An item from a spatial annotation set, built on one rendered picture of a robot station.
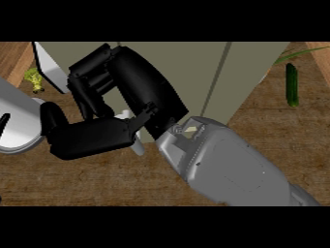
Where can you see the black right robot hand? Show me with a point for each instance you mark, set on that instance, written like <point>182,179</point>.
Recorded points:
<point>144,87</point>

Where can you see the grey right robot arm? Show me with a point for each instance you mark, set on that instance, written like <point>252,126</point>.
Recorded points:
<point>234,164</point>

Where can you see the white cabinet side panel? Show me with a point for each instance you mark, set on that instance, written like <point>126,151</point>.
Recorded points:
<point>51,68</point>

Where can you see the narrow olive grey cabinet door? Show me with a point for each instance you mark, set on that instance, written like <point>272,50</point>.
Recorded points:
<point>252,71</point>

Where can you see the yellow green leafy vegetable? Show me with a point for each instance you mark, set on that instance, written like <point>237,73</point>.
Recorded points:
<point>35,79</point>

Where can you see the green cucumber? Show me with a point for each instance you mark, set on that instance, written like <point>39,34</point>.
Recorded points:
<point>293,85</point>

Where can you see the green plant leaf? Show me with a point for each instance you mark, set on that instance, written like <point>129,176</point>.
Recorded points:
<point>299,54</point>

